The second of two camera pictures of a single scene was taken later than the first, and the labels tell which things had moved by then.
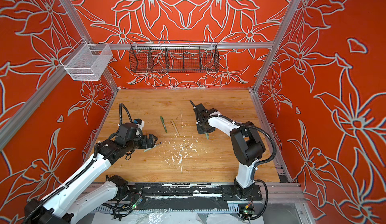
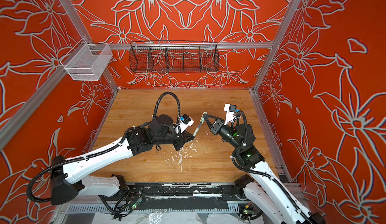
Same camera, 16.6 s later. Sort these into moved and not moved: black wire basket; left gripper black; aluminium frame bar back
Moved: left gripper black
Not moved: aluminium frame bar back; black wire basket
